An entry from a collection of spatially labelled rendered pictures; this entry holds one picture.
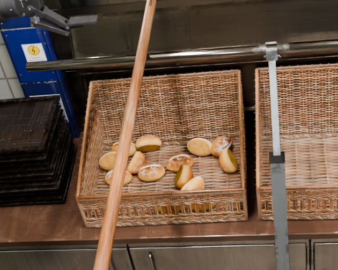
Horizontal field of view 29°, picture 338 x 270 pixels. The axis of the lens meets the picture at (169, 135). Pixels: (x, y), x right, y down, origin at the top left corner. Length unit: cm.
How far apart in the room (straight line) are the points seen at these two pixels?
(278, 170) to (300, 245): 41
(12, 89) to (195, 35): 75
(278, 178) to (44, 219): 88
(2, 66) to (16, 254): 69
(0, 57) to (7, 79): 10
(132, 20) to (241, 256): 88
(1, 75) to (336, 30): 122
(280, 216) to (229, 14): 71
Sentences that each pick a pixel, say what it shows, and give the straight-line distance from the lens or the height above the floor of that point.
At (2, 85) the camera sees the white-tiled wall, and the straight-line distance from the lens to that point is 254.
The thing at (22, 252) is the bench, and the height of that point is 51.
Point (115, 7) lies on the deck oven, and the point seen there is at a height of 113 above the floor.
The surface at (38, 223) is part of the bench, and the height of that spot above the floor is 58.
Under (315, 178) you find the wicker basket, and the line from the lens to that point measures 225.
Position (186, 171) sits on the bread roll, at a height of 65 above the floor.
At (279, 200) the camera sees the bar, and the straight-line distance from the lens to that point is 190.
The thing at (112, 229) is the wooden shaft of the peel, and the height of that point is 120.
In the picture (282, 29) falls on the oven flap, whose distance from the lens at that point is 223.
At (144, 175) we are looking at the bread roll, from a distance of 228.
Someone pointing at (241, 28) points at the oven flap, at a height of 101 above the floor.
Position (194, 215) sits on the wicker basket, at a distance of 213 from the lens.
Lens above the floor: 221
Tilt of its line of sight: 41 degrees down
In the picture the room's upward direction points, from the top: 11 degrees counter-clockwise
